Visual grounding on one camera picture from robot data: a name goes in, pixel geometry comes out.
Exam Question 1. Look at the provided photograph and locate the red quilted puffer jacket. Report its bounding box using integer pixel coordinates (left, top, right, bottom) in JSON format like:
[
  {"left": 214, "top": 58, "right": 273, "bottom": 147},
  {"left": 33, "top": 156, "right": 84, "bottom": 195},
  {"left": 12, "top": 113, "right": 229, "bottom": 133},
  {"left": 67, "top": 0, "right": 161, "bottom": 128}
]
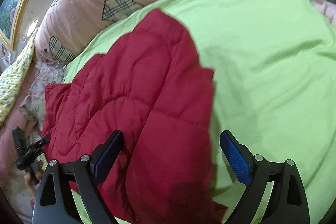
[{"left": 42, "top": 9, "right": 225, "bottom": 223}]

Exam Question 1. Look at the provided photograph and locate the person's left hand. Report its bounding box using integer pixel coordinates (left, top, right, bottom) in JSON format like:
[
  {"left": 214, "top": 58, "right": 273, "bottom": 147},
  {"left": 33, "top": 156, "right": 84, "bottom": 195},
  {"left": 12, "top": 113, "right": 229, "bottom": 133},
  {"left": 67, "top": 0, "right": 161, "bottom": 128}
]
[{"left": 24, "top": 160, "right": 45, "bottom": 196}]

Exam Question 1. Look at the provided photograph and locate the pink bed sheet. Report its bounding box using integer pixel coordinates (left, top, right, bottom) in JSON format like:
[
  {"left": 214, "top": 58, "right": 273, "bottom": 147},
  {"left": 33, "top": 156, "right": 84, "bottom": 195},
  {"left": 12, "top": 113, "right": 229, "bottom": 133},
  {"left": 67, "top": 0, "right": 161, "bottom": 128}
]
[{"left": 1, "top": 64, "right": 46, "bottom": 223}]

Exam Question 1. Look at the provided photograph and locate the yellow floral blanket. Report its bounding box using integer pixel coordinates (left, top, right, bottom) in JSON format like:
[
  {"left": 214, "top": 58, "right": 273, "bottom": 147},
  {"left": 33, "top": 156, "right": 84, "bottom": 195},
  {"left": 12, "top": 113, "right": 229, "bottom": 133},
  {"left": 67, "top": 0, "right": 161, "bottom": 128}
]
[{"left": 0, "top": 38, "right": 35, "bottom": 125}]

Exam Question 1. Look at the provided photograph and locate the white floral fabric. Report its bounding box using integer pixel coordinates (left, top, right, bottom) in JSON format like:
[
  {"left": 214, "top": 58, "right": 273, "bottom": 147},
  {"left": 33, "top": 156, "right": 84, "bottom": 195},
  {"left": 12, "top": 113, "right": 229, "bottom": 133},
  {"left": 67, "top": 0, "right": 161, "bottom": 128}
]
[{"left": 20, "top": 60, "right": 66, "bottom": 131}]

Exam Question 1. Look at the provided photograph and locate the light green bed cover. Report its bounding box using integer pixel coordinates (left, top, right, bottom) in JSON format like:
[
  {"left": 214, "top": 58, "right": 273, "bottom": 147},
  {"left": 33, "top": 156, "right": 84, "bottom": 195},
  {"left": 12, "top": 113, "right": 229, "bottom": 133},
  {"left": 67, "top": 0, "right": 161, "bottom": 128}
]
[{"left": 66, "top": 0, "right": 335, "bottom": 223}]

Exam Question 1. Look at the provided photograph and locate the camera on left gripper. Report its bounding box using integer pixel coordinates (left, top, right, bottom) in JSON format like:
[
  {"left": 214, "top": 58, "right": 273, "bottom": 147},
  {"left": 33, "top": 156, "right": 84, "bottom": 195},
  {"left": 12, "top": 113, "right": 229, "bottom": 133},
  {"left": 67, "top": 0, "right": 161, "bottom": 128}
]
[{"left": 12, "top": 127, "right": 27, "bottom": 151}]

